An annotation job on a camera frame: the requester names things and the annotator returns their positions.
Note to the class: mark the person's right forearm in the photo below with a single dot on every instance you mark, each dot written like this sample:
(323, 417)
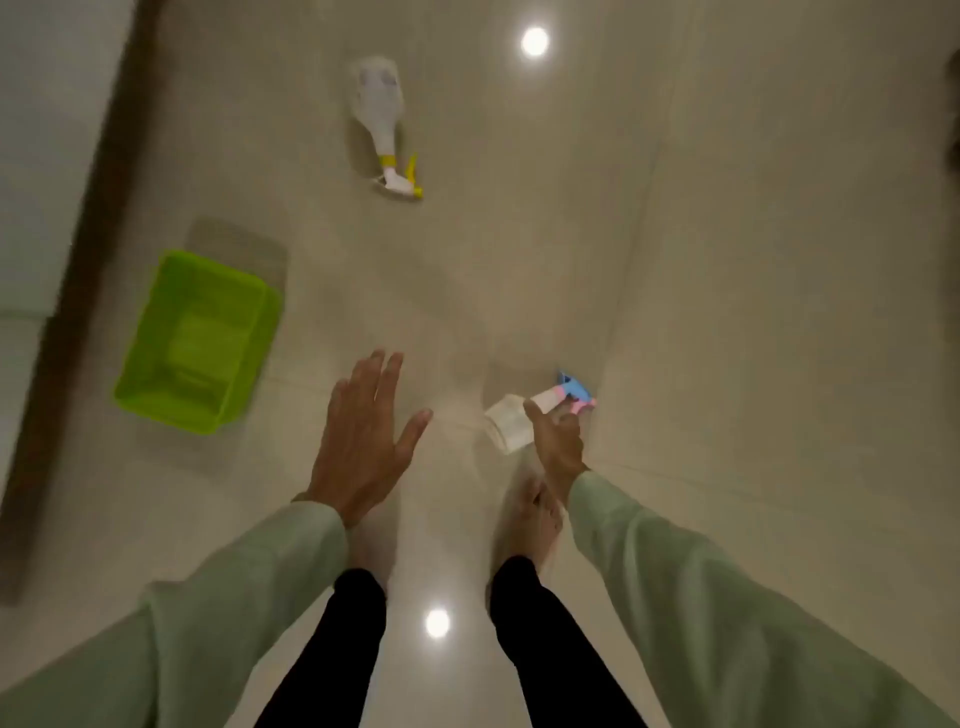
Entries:
(720, 615)

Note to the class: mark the person's left forearm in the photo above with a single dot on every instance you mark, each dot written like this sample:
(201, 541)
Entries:
(195, 622)

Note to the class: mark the person's right foot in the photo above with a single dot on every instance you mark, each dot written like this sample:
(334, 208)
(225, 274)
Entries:
(529, 525)

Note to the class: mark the spray bottle with blue trigger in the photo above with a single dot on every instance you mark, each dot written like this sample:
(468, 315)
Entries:
(510, 424)

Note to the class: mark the person's right thumb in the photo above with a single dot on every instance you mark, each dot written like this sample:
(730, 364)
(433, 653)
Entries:
(535, 418)

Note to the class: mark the person's left leg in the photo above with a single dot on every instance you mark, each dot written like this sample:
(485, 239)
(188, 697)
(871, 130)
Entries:
(330, 660)

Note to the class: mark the spray bottle with yellow trigger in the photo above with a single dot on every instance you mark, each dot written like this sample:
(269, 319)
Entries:
(377, 94)

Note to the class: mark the person's leg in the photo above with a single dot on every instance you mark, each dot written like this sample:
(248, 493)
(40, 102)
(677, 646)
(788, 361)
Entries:
(551, 652)
(330, 660)

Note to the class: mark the green plastic basin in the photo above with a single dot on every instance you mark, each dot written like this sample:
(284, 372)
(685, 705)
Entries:
(199, 341)

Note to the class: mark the person's left middle finger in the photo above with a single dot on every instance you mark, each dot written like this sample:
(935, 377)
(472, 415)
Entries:
(367, 390)

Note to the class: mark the person's right hand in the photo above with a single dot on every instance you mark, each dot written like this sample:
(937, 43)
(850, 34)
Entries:
(559, 454)

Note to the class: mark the person's right leg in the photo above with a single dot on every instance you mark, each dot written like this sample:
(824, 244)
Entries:
(551, 652)

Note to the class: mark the dark object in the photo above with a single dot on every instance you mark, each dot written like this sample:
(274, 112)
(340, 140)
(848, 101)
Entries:
(953, 112)

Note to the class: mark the person's left foot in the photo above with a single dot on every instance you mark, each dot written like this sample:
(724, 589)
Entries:
(373, 544)

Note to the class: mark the person's left thumb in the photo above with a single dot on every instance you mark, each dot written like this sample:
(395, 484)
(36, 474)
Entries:
(414, 439)

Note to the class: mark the person's foot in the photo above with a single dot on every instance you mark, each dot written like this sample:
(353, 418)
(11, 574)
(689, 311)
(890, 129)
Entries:
(373, 544)
(529, 525)

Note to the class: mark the person's left hand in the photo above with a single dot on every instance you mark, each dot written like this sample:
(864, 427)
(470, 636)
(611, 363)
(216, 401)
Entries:
(360, 457)

